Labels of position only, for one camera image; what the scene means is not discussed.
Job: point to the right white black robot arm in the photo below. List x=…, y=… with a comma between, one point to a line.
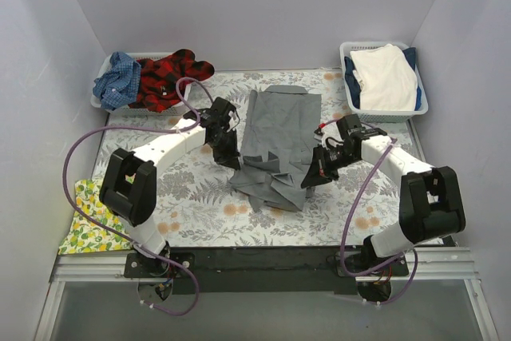
x=430, y=204

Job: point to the floral patterned table mat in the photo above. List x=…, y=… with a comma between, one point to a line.
x=196, y=205

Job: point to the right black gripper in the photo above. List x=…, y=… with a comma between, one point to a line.
x=323, y=162

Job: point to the red black plaid shirt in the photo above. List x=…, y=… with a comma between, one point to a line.
x=157, y=88

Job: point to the lemon print cloth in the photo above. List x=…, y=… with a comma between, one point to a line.
x=84, y=236

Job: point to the aluminium frame rail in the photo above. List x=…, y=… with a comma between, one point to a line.
x=434, y=263

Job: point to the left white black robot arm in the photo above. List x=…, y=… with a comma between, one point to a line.
x=129, y=186

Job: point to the white folded shirt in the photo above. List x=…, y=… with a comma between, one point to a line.
x=385, y=77

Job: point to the dark blue folded garment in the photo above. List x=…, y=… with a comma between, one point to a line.
x=353, y=83

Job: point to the blue checked shirt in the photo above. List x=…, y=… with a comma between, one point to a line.
x=118, y=86

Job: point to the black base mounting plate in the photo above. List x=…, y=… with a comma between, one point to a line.
x=247, y=269

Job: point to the grey long sleeve shirt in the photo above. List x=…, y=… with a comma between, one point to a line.
x=277, y=145

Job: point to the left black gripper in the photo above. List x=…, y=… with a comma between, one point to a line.
x=223, y=143

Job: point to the right white plastic basket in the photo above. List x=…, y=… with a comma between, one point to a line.
x=345, y=50

